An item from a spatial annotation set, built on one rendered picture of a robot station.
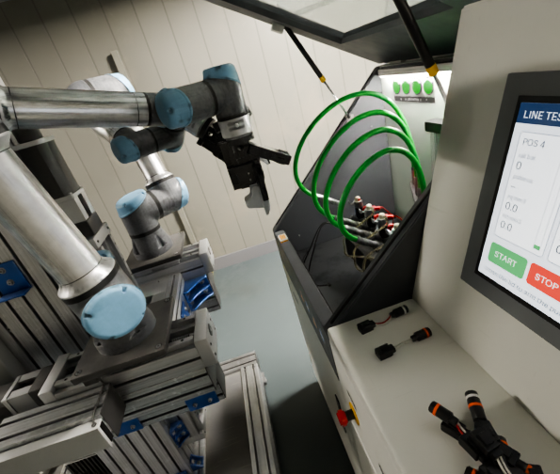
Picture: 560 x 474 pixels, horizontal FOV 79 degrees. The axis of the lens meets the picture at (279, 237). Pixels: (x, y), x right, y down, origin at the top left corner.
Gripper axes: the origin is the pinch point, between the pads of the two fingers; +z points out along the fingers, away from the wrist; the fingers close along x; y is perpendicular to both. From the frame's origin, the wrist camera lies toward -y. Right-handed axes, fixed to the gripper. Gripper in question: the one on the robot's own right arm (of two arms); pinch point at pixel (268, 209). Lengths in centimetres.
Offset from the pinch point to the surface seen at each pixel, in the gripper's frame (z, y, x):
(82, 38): -83, 74, -208
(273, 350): 122, 15, -80
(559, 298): 4, -29, 54
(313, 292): 26.9, -5.4, 4.9
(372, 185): 21, -48, -43
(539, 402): 21, -26, 56
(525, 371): 18, -27, 53
